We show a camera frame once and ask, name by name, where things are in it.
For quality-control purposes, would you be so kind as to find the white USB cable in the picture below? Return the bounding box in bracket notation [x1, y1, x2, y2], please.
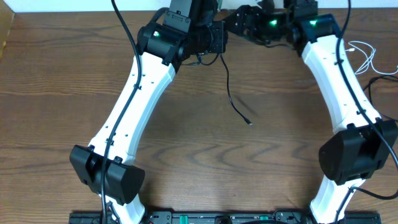
[346, 40, 398, 77]

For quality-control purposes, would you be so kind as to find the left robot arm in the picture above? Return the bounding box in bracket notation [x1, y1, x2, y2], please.
[70, 0, 228, 223]

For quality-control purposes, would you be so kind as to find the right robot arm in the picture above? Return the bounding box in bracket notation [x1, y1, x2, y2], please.
[224, 1, 397, 223]

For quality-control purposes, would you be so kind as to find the black USB cable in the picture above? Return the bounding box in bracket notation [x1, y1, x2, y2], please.
[182, 51, 253, 127]

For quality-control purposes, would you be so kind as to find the left camera black cable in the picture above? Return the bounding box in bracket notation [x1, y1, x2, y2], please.
[99, 0, 144, 224]

